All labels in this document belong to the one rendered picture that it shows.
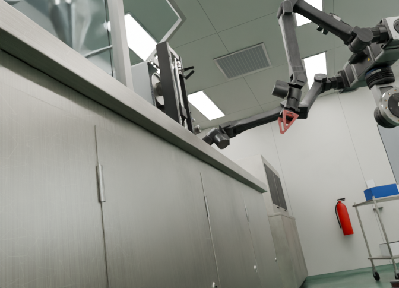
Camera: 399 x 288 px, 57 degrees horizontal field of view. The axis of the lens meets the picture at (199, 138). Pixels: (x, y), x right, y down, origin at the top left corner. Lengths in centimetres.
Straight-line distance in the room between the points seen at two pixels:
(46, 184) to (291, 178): 586
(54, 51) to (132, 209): 28
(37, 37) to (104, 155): 20
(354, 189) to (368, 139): 82
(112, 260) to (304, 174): 575
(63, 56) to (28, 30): 6
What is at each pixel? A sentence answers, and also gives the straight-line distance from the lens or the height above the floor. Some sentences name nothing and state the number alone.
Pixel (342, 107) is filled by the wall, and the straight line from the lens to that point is 647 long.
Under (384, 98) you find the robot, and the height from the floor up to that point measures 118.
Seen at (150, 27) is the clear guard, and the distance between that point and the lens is 219.
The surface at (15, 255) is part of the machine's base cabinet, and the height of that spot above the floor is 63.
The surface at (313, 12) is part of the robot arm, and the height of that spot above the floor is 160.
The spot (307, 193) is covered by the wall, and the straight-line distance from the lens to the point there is 619.
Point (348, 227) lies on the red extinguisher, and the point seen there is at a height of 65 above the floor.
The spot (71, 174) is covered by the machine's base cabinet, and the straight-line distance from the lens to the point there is 52.
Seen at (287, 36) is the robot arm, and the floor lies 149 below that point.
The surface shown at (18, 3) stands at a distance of 65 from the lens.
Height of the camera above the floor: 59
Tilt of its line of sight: 18 degrees up
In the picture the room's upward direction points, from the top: 10 degrees counter-clockwise
